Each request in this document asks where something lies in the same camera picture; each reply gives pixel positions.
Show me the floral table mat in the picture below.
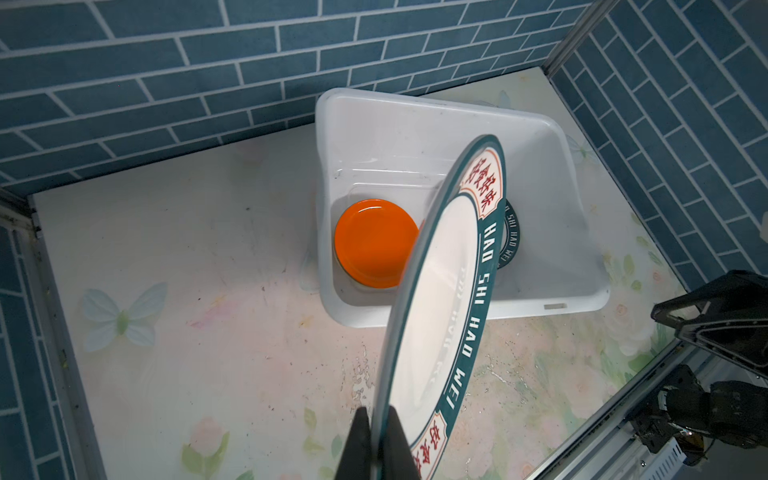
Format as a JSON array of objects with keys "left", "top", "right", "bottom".
[{"left": 34, "top": 69, "right": 683, "bottom": 479}]

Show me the orange plate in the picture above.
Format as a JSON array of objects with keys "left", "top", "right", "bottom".
[{"left": 334, "top": 199, "right": 419, "bottom": 289}]

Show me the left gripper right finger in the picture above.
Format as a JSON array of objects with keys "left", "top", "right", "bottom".
[{"left": 382, "top": 406, "right": 419, "bottom": 480}]

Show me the white plastic bin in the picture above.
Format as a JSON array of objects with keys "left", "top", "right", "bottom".
[{"left": 315, "top": 88, "right": 610, "bottom": 328}]

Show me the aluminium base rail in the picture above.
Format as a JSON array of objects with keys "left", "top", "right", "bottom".
[{"left": 527, "top": 338, "right": 768, "bottom": 480}]

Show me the green rimmed white plate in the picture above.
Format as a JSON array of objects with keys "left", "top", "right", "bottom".
[
  {"left": 498, "top": 199, "right": 520, "bottom": 269},
  {"left": 371, "top": 135, "right": 506, "bottom": 479}
]

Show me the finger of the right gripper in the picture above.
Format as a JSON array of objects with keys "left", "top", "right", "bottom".
[{"left": 651, "top": 270, "right": 767, "bottom": 378}]

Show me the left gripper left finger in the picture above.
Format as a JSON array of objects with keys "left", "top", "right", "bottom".
[{"left": 334, "top": 407, "right": 371, "bottom": 480}]

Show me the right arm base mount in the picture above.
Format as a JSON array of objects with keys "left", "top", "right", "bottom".
[{"left": 627, "top": 401, "right": 707, "bottom": 467}]

